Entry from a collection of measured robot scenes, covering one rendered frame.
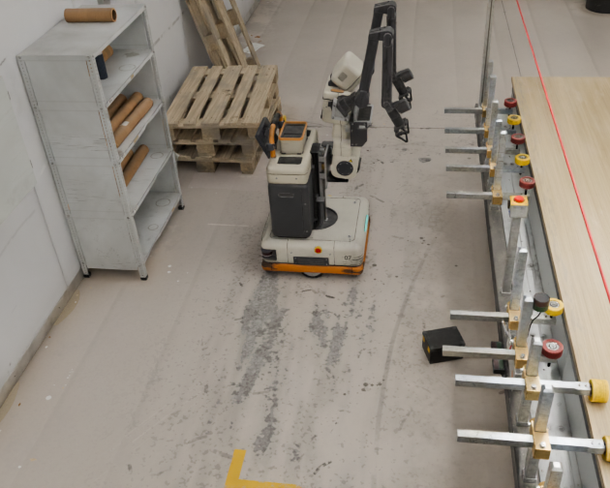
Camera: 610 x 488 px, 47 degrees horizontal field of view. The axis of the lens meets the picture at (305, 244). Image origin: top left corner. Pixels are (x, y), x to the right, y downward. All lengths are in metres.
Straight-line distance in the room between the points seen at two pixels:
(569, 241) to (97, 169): 2.68
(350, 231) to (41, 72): 2.06
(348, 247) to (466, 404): 1.24
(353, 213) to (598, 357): 2.25
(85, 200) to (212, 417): 1.62
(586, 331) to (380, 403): 1.27
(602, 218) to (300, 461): 1.88
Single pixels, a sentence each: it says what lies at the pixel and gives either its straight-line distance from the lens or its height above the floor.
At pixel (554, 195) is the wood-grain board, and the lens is 3.80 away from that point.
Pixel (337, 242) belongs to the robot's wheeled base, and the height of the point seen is 0.28.
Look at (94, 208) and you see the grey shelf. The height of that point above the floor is 0.56.
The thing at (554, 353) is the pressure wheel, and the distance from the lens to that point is 2.86.
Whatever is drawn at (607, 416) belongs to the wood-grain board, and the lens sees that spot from 2.70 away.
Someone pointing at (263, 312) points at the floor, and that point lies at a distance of 4.35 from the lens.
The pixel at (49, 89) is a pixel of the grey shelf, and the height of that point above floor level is 1.35.
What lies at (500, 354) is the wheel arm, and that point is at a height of 0.86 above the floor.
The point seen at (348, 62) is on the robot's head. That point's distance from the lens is 4.03.
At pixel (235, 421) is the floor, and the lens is 3.77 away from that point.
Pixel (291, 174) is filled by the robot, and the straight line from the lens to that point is 4.18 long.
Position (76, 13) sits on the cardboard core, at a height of 1.61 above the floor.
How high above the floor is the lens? 2.86
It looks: 36 degrees down
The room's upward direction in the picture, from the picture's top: 4 degrees counter-clockwise
